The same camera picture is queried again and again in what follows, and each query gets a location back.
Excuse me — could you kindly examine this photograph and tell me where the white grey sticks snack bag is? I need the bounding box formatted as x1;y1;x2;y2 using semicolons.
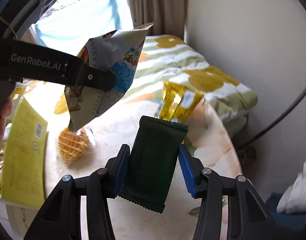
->
64;22;154;132

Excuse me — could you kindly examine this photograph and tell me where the dark green snack packet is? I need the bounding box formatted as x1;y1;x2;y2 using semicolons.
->
119;116;188;213

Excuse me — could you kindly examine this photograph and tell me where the person left hand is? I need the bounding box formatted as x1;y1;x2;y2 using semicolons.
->
0;98;12;150

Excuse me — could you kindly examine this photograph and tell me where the green cardboard box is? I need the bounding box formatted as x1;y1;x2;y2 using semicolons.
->
0;98;48;209

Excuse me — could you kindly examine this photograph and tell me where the light blue window cloth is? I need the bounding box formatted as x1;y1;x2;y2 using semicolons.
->
32;0;133;55

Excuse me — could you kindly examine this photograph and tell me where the waffle in clear wrapper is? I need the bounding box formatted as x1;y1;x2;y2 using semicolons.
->
57;127;96;166

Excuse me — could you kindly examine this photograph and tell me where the floral striped quilt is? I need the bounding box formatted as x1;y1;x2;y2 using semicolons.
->
123;35;258;137

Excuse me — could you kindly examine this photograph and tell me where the gold foil snack bag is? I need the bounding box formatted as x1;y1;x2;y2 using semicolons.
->
156;81;204;124

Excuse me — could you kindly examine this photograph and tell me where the right brown curtain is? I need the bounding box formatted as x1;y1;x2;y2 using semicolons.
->
128;0;187;39

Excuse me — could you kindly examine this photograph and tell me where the black cable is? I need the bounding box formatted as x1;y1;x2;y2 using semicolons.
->
237;76;306;151

